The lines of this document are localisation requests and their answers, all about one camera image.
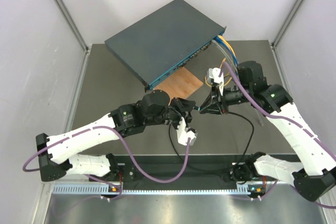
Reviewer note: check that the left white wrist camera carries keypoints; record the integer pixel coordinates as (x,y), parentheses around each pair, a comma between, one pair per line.
(185,134)

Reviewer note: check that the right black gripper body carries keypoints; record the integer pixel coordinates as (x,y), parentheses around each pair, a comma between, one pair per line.
(224,108)

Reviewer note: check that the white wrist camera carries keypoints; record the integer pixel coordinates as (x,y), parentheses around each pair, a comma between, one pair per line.
(185,134)
(215,77)

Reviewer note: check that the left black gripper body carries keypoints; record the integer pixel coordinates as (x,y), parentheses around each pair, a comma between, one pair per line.
(176,104)

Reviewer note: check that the wooden board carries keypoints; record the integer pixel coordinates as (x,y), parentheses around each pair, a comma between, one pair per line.
(181,84)

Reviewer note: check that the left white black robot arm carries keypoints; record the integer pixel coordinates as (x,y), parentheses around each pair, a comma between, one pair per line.
(61,155)

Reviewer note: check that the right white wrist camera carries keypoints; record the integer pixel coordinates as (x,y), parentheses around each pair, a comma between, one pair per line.
(215,77)

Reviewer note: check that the white slotted cable duct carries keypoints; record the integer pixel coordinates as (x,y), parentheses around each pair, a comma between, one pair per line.
(104,189)

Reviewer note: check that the dark blue network switch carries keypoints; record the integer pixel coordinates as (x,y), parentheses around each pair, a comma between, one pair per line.
(162,42)

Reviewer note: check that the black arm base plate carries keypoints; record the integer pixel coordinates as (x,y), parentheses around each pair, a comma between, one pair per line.
(173,169)

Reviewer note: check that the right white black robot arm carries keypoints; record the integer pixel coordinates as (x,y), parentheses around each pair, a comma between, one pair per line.
(314,174)

